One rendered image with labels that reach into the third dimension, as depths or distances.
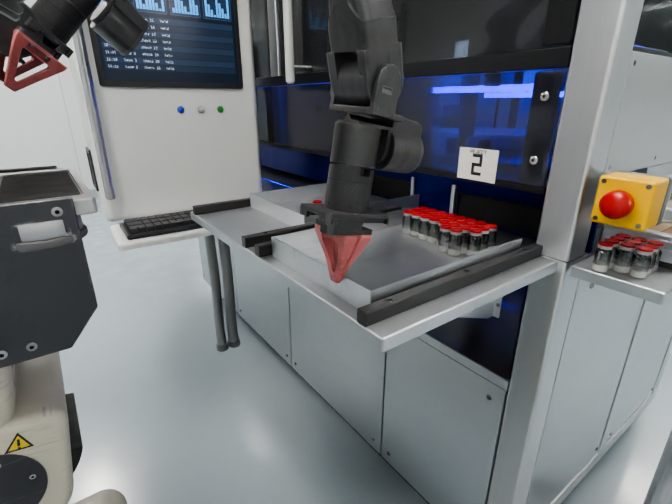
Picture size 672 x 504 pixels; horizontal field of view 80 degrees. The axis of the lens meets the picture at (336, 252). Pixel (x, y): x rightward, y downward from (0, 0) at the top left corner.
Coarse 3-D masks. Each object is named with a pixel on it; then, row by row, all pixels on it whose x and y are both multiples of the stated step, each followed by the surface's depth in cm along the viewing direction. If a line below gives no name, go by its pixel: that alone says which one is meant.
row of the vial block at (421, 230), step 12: (408, 216) 79; (420, 216) 76; (408, 228) 80; (420, 228) 77; (432, 228) 74; (468, 228) 69; (432, 240) 75; (468, 240) 68; (480, 240) 68; (468, 252) 69
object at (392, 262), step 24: (288, 240) 70; (312, 240) 73; (384, 240) 77; (408, 240) 77; (288, 264) 65; (312, 264) 59; (360, 264) 65; (384, 264) 65; (408, 264) 65; (432, 264) 65; (456, 264) 58; (336, 288) 55; (360, 288) 50; (384, 288) 50; (408, 288) 53
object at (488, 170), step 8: (464, 152) 77; (472, 152) 76; (480, 152) 75; (488, 152) 73; (496, 152) 72; (464, 160) 78; (472, 160) 76; (488, 160) 74; (496, 160) 72; (464, 168) 78; (480, 168) 75; (488, 168) 74; (496, 168) 73; (464, 176) 79; (472, 176) 77; (480, 176) 76; (488, 176) 74
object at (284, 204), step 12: (264, 192) 103; (276, 192) 105; (288, 192) 107; (300, 192) 109; (312, 192) 111; (324, 192) 114; (252, 204) 101; (264, 204) 95; (276, 204) 90; (288, 204) 104; (300, 204) 104; (372, 204) 91; (384, 204) 94; (396, 204) 96; (408, 204) 99; (276, 216) 91; (288, 216) 87; (300, 216) 82; (312, 216) 82
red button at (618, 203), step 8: (608, 192) 57; (616, 192) 56; (624, 192) 56; (600, 200) 57; (608, 200) 56; (616, 200) 55; (624, 200) 55; (632, 200) 55; (600, 208) 57; (608, 208) 56; (616, 208) 56; (624, 208) 55; (632, 208) 55; (608, 216) 57; (616, 216) 56; (624, 216) 56
